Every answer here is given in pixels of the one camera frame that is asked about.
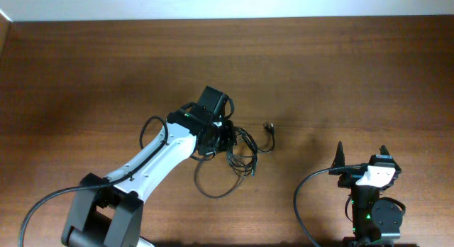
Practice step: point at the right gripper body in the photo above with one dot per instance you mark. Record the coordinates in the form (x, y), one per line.
(350, 178)

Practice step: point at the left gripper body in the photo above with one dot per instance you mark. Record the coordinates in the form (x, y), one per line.
(222, 138)

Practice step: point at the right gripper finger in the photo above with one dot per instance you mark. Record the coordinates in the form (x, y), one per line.
(338, 161)
(384, 151)

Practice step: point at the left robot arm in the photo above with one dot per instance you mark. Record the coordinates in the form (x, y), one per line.
(108, 211)

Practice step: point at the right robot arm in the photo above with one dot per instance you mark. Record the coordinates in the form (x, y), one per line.
(376, 220)

